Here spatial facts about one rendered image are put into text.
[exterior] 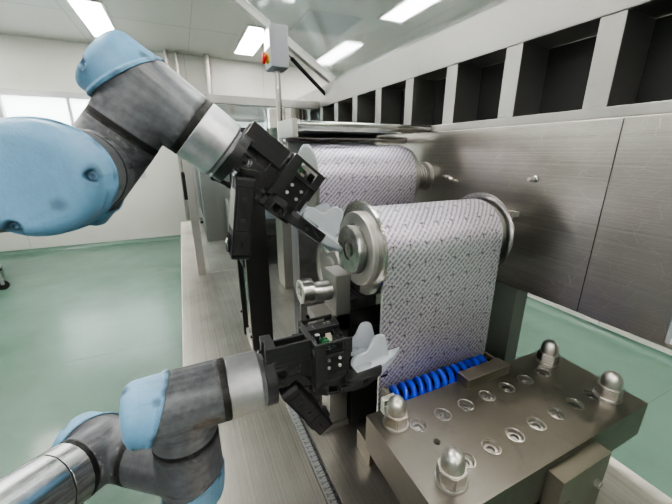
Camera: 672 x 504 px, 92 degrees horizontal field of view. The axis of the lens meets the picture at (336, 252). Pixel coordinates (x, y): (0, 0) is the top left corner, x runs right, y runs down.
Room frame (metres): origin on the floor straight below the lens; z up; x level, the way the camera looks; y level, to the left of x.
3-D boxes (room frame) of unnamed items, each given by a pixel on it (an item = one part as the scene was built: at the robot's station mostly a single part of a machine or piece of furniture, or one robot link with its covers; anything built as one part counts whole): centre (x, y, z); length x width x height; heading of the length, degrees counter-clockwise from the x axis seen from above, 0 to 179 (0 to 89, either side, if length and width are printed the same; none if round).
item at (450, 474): (0.28, -0.13, 1.05); 0.04 x 0.04 x 0.04
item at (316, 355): (0.38, 0.04, 1.12); 0.12 x 0.08 x 0.09; 115
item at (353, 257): (0.48, -0.03, 1.25); 0.07 x 0.02 x 0.07; 25
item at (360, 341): (0.44, -0.05, 1.11); 0.09 x 0.03 x 0.06; 116
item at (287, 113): (1.18, 0.17, 1.50); 0.14 x 0.14 x 0.06
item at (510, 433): (0.39, -0.26, 1.00); 0.40 x 0.16 x 0.06; 115
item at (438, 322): (0.48, -0.17, 1.11); 0.23 x 0.01 x 0.18; 115
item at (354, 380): (0.38, -0.02, 1.09); 0.09 x 0.05 x 0.02; 114
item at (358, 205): (0.48, -0.04, 1.25); 0.15 x 0.01 x 0.15; 25
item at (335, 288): (0.50, 0.02, 1.05); 0.06 x 0.05 x 0.31; 115
